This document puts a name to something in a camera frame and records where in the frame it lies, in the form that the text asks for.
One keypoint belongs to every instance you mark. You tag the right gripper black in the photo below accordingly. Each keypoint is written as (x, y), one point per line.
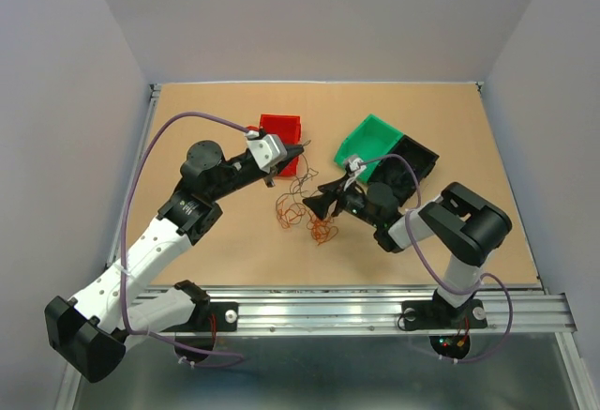
(319, 204)

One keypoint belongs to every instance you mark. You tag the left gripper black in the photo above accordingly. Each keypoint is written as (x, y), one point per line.
(292, 152)

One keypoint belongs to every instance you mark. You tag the green plastic bin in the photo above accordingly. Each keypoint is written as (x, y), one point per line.
(373, 138)

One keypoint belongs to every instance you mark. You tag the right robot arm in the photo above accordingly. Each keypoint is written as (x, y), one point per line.
(470, 226)

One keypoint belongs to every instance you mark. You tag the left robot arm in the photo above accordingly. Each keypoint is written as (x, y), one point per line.
(93, 329)

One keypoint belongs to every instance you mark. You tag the red plastic bin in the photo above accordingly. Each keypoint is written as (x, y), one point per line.
(287, 128)

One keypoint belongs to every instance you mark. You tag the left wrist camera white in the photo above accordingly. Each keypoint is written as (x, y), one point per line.
(266, 149)

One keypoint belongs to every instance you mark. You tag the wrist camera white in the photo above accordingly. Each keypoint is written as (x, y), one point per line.
(354, 166)
(266, 149)

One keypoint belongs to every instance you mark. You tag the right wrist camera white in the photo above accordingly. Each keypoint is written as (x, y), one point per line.
(354, 166)

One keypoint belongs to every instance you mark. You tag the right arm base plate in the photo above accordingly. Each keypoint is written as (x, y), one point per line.
(438, 315)

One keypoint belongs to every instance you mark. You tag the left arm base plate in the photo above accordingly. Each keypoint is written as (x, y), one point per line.
(219, 316)

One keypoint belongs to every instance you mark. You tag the aluminium rail frame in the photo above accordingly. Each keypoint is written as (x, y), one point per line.
(318, 323)

